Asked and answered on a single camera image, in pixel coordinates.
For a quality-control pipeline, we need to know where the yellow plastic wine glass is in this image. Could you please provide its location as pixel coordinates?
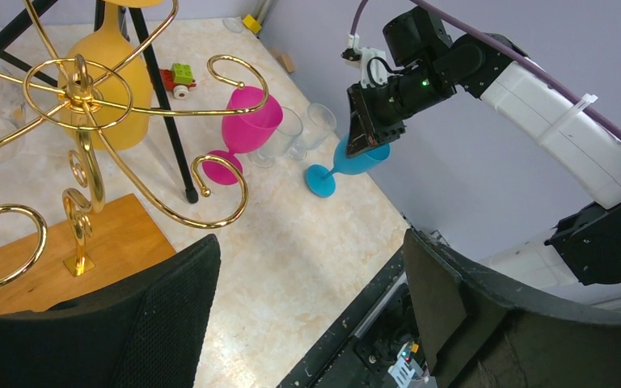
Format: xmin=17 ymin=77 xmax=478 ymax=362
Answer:
xmin=68 ymin=2 xmax=154 ymax=151

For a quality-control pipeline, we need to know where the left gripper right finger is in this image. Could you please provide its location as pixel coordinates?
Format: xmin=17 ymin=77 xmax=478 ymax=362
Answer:
xmin=403 ymin=230 xmax=621 ymax=387

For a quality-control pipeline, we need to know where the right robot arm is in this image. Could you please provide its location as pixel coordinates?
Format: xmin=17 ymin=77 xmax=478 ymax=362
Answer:
xmin=342 ymin=1 xmax=621 ymax=289

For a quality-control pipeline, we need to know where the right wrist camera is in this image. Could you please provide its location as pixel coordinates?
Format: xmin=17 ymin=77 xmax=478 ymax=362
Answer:
xmin=341 ymin=33 xmax=392 ymax=89

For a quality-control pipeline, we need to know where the yellow corner clip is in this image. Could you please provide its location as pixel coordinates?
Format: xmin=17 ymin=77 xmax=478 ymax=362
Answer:
xmin=242 ymin=15 xmax=262 ymax=35

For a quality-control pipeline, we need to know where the brown wooden block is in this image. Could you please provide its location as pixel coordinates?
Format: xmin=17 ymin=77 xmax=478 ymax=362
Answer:
xmin=276 ymin=53 xmax=296 ymax=74

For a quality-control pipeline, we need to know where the clear front wine glass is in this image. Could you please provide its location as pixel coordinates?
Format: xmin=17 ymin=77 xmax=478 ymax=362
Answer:
xmin=247 ymin=107 xmax=303 ymax=168

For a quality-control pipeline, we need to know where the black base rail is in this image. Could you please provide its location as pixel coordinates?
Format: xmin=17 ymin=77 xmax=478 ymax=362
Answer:
xmin=278 ymin=249 xmax=437 ymax=387

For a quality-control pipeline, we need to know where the blue plastic wine glass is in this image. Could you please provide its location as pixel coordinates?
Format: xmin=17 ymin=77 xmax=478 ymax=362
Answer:
xmin=304 ymin=135 xmax=391 ymax=198

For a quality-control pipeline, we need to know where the pink plastic wine glass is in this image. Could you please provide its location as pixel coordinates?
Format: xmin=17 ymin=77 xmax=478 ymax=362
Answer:
xmin=202 ymin=86 xmax=283 ymax=186

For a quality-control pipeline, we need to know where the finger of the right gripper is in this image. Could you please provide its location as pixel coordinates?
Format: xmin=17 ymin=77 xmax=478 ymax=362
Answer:
xmin=346 ymin=84 xmax=391 ymax=158

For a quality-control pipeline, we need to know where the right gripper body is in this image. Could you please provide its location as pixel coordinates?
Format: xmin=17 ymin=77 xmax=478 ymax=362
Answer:
xmin=366 ymin=74 xmax=455 ymax=142

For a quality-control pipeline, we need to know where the gold wine glass rack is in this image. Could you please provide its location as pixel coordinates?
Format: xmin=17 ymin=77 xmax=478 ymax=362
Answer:
xmin=0 ymin=0 xmax=271 ymax=317

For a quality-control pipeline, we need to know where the colourful toy train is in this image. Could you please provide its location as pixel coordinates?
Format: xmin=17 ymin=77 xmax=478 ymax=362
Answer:
xmin=159 ymin=62 xmax=196 ymax=100

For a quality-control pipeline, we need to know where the black music stand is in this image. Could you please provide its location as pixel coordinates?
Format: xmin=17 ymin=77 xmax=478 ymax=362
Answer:
xmin=0 ymin=0 xmax=200 ymax=205

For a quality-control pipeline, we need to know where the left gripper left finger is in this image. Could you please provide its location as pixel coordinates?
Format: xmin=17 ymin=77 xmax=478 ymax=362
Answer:
xmin=0 ymin=234 xmax=221 ymax=387

